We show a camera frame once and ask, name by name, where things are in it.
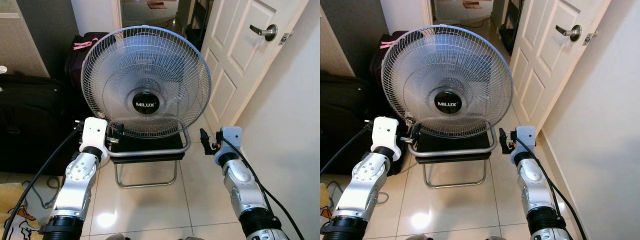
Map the yellow egg cartoon print blanket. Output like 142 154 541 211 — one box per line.
0 182 48 240
320 182 336 221

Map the black seat metal chair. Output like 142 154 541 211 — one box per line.
107 127 192 189
412 125 498 189

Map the grey Milux table fan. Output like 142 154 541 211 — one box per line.
381 25 514 140
80 25 212 140

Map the large black suitcase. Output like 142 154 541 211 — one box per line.
0 74 86 176
320 70 386 171

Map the black travel bag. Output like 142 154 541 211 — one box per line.
369 31 416 91
64 32 118 91

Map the white panel door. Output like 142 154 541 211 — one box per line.
507 0 612 132
200 0 311 132

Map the black shelf rack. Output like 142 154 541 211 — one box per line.
499 0 523 56
186 0 213 51

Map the grey sliding wardrobe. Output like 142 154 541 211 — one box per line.
320 0 383 76
0 0 81 81

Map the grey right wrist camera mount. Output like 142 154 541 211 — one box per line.
515 126 537 155
216 126 243 157

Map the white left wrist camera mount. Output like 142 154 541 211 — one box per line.
80 117 110 160
371 116 400 162

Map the silver door lever handle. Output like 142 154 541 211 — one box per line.
555 24 583 42
249 24 279 42

